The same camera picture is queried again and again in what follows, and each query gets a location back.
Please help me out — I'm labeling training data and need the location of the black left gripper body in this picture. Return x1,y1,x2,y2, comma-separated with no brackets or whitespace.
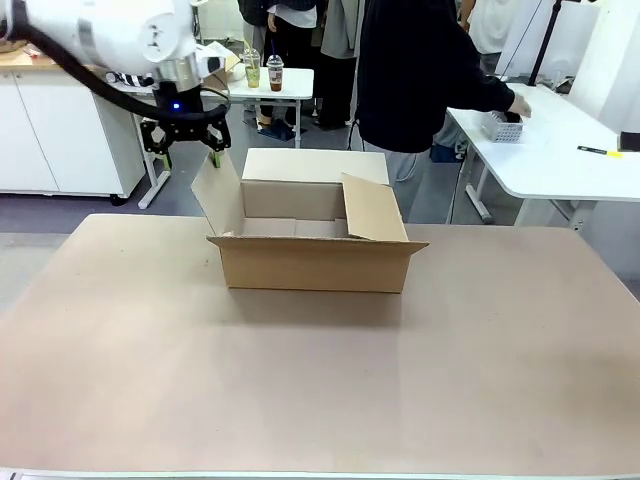
151,79,207,141

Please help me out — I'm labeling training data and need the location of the brown cardboard box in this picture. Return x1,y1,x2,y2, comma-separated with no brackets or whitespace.
190,149,430,295

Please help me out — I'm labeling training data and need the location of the person's left forearm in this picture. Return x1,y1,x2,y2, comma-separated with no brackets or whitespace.
474,74,517,115

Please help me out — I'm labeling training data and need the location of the small open cardboard box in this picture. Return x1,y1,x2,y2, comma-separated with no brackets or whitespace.
199,42,242,92

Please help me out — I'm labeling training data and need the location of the person's left hand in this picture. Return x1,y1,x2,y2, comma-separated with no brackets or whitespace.
508,94,534,121

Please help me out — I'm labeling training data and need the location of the black white striped cloth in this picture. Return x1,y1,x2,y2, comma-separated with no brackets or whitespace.
105,71,155,88

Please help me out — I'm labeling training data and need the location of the green drink plastic cup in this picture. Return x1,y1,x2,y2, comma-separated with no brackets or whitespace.
241,39,263,90

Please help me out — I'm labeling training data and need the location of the brown drink plastic cup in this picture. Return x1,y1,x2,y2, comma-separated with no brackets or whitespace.
266,41,285,93

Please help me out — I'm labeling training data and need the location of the white cabinet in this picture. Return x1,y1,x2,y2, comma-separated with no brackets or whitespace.
0,49,151,199

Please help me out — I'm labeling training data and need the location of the bystander in black trousers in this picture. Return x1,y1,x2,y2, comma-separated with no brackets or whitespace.
259,0,322,129

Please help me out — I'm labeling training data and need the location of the bystander in dark jacket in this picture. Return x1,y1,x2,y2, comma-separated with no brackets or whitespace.
237,0,277,126

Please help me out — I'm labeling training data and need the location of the bystander in grey coat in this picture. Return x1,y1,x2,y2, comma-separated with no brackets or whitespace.
317,0,362,130

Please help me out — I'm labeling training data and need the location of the person in black hoodie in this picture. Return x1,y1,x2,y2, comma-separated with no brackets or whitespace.
349,0,516,224

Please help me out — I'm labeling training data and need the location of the white perforated basket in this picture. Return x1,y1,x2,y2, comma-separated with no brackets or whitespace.
482,112,525,145

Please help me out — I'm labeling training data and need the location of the bystander in white top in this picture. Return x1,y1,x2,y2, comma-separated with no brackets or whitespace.
457,0,512,77

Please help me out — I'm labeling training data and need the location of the white curved side table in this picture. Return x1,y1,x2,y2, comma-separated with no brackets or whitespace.
446,82,640,232

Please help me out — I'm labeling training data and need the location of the black tripod pole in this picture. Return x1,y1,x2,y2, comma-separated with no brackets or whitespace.
527,0,564,86

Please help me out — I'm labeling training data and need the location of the white partition board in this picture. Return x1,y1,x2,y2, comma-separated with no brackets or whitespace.
492,0,601,82

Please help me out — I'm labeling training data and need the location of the black and yellow tool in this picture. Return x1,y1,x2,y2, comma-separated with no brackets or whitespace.
577,145,626,159

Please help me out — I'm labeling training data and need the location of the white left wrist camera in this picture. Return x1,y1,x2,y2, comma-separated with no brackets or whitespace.
195,48,225,77

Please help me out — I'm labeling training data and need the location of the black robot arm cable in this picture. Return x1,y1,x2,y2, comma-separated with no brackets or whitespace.
0,0,232,124

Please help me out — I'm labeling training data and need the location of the thin black hanging cable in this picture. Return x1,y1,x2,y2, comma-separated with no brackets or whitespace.
449,149,469,225

